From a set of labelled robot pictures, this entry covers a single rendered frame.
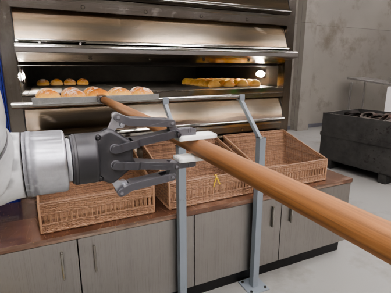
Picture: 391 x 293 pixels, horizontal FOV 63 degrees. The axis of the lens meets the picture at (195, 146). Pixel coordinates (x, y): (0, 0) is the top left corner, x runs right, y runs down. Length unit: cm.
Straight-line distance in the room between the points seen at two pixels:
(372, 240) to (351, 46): 829
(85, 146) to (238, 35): 199
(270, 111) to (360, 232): 228
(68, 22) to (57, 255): 123
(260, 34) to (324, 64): 550
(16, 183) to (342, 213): 37
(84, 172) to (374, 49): 889
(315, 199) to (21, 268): 150
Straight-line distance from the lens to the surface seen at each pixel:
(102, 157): 49
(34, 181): 46
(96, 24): 204
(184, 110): 219
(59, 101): 149
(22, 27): 201
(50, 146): 46
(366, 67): 899
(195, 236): 184
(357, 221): 30
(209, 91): 225
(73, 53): 187
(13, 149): 46
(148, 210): 172
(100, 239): 167
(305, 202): 33
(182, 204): 165
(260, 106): 251
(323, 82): 795
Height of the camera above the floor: 132
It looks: 14 degrees down
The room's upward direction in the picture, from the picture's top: straight up
